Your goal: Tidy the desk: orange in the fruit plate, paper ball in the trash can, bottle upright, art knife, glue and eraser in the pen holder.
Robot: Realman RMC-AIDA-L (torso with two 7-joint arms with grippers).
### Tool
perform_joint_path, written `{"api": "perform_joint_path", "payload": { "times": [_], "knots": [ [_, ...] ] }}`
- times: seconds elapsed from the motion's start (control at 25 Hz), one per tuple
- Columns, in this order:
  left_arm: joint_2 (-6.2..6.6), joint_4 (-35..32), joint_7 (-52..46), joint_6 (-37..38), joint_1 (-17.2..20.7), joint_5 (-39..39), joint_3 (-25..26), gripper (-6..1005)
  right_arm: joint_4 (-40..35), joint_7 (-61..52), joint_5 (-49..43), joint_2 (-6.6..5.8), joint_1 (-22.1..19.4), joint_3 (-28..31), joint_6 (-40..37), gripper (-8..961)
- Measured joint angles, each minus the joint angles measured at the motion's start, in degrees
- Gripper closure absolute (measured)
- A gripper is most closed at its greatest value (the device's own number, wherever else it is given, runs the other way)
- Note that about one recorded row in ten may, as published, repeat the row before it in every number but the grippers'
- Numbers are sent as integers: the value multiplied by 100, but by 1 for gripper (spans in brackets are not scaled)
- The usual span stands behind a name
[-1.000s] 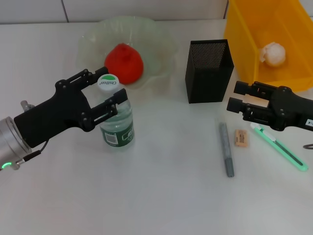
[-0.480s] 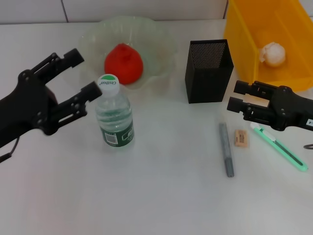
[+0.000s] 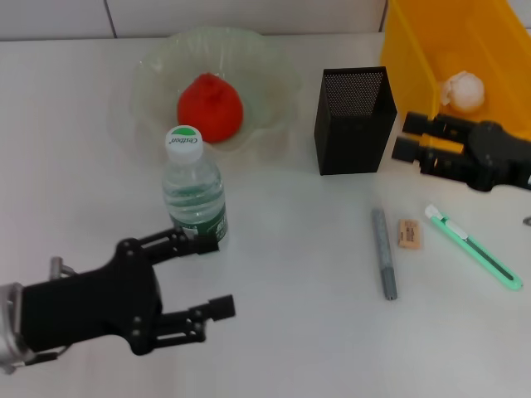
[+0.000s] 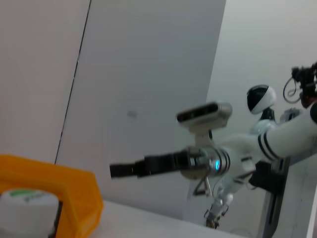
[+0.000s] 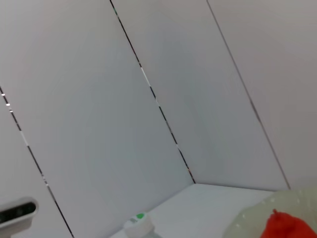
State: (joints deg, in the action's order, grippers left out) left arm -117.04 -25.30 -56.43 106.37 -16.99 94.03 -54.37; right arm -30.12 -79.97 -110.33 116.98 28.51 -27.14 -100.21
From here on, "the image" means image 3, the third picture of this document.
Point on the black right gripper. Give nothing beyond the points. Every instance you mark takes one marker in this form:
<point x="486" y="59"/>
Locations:
<point x="498" y="161"/>

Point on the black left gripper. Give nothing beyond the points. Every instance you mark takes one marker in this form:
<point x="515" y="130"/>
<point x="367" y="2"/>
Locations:
<point x="91" y="307"/>

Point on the white paper ball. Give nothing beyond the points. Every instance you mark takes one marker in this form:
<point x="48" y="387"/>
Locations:
<point x="464" y="93"/>

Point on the clear water bottle green label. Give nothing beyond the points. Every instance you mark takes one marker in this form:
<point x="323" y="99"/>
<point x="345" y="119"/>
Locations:
<point x="193" y="195"/>

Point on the beige eraser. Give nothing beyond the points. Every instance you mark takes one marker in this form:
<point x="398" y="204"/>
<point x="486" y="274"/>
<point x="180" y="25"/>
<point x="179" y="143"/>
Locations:
<point x="410" y="234"/>

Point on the grey pen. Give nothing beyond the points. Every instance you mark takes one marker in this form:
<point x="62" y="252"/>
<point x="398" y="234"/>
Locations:
<point x="383" y="253"/>

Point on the green utility knife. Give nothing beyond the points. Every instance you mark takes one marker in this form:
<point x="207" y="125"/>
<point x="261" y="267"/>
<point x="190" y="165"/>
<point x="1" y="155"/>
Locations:
<point x="473" y="248"/>

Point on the red-orange knitted orange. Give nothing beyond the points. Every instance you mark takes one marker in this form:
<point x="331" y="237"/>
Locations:
<point x="209" y="108"/>

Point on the black mesh pen holder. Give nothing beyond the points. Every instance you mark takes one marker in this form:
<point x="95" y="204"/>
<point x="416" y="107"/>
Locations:
<point x="352" y="137"/>

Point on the green glass fruit bowl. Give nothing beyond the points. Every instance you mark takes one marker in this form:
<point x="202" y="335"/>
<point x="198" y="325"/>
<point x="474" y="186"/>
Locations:
<point x="265" y="83"/>

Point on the yellow plastic bin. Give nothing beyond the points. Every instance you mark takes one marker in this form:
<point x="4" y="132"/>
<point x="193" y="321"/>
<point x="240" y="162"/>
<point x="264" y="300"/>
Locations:
<point x="469" y="37"/>

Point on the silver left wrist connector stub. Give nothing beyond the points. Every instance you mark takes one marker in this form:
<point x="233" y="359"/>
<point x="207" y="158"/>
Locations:
<point x="58" y="267"/>

